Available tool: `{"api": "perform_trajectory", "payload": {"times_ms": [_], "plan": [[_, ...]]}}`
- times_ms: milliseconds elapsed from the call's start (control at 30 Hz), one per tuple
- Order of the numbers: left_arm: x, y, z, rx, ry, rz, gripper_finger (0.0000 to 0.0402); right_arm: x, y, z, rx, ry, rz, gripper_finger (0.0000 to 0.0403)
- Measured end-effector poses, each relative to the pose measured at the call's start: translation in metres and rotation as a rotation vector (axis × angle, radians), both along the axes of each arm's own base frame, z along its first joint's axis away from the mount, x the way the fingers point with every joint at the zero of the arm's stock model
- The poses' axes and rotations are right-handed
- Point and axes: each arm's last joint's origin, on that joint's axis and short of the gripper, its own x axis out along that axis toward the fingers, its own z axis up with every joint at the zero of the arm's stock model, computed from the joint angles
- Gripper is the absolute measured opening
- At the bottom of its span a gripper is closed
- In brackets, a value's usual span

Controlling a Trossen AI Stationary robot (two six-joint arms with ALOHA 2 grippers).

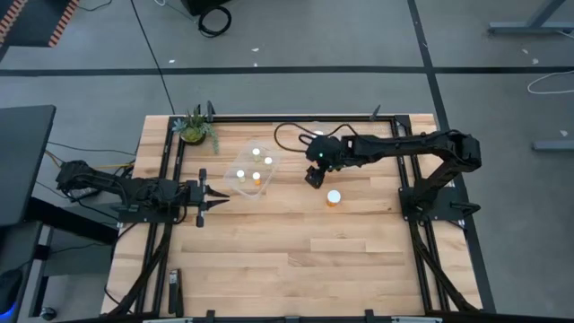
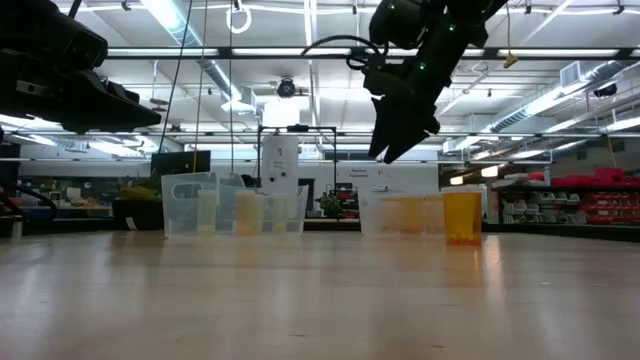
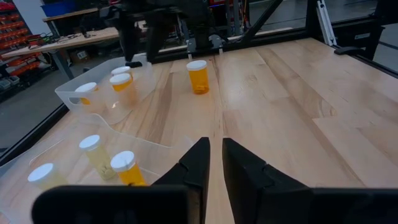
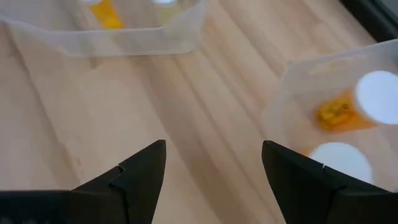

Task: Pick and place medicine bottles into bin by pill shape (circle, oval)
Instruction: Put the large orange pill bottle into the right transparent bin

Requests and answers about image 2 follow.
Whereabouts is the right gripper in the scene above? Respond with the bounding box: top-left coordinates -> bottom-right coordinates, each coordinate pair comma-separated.
361,48 -> 447,165

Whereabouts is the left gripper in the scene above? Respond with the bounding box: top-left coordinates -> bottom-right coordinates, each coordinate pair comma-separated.
0,49 -> 163,135

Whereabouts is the wide orange pill bottle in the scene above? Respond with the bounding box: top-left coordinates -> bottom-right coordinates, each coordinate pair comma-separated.
441,185 -> 485,248
424,195 -> 445,235
395,195 -> 427,235

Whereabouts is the pale green pill bottle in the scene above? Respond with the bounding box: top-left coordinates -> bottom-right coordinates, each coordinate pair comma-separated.
196,189 -> 218,236
271,193 -> 292,235

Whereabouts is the clear plastic bin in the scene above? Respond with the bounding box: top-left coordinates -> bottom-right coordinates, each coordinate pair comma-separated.
160,171 -> 311,238
356,185 -> 446,237

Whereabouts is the white LED light bar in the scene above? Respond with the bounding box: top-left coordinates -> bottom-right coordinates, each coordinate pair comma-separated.
107,48 -> 220,57
497,48 -> 620,57
232,48 -> 352,57

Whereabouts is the black monitor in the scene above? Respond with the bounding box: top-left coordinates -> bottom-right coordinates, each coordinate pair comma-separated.
150,149 -> 212,177

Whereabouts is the small green plant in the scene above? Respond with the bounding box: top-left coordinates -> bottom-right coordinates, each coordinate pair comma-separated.
319,191 -> 344,220

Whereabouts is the round black ceiling device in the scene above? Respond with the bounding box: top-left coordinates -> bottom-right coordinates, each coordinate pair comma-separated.
276,77 -> 297,99

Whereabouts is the white cabinet machine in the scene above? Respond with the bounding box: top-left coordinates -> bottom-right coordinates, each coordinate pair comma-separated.
261,134 -> 300,182

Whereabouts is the yellow hanging connector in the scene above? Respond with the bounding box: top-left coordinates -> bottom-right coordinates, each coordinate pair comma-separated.
502,0 -> 521,70

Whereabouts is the shelf with red bins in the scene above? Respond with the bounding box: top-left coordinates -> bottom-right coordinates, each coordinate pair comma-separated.
492,167 -> 640,226

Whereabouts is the black hanging cable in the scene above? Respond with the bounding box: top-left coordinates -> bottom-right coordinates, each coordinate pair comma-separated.
157,0 -> 195,154

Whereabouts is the black stand frame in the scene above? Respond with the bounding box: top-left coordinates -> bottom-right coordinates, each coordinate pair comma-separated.
256,124 -> 338,184

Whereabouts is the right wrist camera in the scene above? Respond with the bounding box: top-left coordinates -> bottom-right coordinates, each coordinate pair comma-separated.
368,0 -> 427,50

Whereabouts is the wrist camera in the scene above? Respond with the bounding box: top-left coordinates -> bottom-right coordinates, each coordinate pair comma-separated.
368,0 -> 427,50
0,0 -> 109,71

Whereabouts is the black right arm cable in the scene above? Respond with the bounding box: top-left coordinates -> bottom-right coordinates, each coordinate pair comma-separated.
301,34 -> 390,70

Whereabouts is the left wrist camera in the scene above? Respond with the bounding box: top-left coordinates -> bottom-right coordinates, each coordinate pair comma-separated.
0,0 -> 109,71

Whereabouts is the black aluminium rig frame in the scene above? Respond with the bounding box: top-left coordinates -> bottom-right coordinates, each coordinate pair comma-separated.
106,46 -> 640,61

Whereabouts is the white coiled cable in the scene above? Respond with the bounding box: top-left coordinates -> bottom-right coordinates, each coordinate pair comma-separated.
224,3 -> 254,36

